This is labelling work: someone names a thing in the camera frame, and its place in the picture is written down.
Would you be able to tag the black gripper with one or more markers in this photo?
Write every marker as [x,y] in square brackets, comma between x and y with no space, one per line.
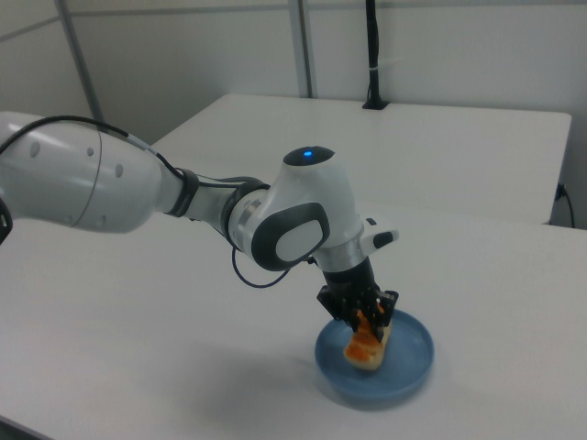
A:
[353,286]

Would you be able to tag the orange glazed bread roll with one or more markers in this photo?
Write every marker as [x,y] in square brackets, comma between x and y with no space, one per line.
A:
[364,350]

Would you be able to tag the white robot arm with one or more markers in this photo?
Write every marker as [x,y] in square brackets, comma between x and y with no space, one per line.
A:
[69,183]

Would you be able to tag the blue round plate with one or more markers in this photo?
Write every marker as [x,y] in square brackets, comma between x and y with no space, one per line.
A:
[403,362]

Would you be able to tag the black pole with clamp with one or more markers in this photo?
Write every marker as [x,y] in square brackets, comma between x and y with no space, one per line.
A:
[375,69]

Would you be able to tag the grey partition post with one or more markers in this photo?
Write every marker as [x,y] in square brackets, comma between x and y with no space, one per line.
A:
[82,59]
[306,46]

